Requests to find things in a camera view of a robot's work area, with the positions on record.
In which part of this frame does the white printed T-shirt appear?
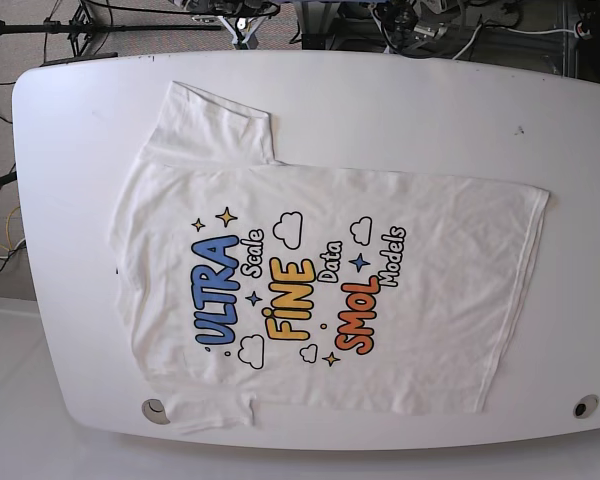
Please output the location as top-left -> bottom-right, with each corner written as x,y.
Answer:
108,82 -> 550,432

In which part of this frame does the left table cable grommet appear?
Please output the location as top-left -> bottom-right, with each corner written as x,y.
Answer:
141,399 -> 170,425

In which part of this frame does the table cable grommet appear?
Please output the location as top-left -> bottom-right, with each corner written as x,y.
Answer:
141,399 -> 170,425
573,394 -> 600,419

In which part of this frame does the white cable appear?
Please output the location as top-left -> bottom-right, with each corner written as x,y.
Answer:
448,22 -> 579,60

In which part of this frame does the yellow cable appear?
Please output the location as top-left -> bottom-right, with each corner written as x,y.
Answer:
0,204 -> 27,261

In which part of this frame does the right table cable grommet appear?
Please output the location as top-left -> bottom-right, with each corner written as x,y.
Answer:
573,394 -> 600,419

